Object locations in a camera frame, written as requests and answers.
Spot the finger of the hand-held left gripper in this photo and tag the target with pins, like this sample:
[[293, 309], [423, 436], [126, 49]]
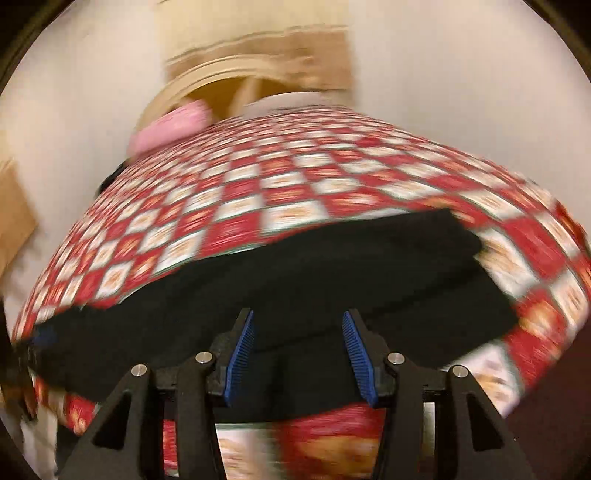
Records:
[[45, 339]]

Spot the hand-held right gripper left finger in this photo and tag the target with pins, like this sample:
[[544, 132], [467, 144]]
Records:
[[241, 357]]

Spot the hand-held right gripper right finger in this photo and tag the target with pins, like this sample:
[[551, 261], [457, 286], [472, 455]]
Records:
[[356, 360]]

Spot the black pants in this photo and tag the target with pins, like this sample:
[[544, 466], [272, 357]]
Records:
[[277, 286]]

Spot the brown cardboard panel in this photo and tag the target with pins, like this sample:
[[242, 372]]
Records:
[[14, 217]]

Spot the dark object beside bed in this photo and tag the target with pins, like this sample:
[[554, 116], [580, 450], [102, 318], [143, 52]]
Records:
[[111, 176]]

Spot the red checkered printed blanket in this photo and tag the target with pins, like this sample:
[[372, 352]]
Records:
[[277, 184]]

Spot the dark maroon bed base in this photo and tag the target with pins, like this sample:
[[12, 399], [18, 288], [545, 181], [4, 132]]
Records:
[[554, 424]]

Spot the pink pillow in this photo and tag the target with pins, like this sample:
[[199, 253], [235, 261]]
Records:
[[171, 127]]

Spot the striped pillow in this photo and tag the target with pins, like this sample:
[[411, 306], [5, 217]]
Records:
[[286, 102]]

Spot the cream wooden headboard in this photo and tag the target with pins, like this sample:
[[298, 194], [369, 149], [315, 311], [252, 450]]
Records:
[[184, 87]]

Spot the beige patterned curtain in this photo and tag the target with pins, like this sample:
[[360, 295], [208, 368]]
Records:
[[300, 50]]

